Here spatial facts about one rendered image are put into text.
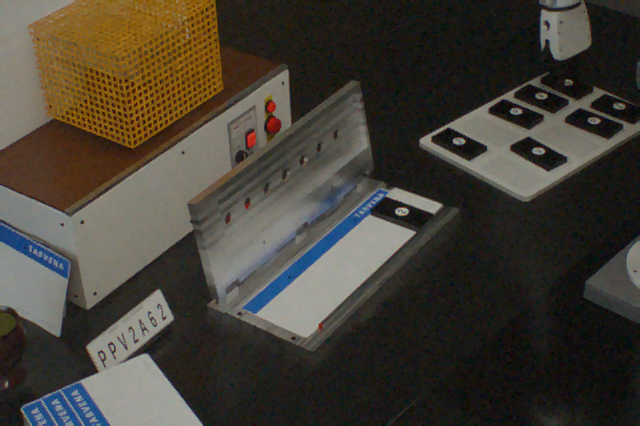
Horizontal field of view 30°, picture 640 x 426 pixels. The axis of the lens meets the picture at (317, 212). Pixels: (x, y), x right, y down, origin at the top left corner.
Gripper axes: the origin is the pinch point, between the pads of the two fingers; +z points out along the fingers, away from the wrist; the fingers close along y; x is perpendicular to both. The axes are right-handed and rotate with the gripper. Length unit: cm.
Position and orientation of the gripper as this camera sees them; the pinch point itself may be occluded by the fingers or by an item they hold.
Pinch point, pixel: (567, 77)
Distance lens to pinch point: 249.9
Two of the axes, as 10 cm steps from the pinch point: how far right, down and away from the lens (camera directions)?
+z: 1.7, 8.9, 4.3
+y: 7.7, -3.9, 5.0
